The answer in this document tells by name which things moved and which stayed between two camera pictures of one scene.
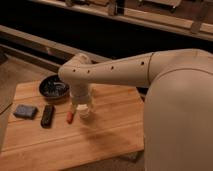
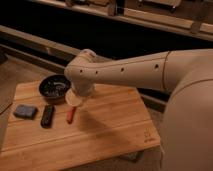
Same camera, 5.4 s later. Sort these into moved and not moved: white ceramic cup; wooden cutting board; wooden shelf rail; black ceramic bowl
Moved: white ceramic cup
Not moved: wooden shelf rail; wooden cutting board; black ceramic bowl
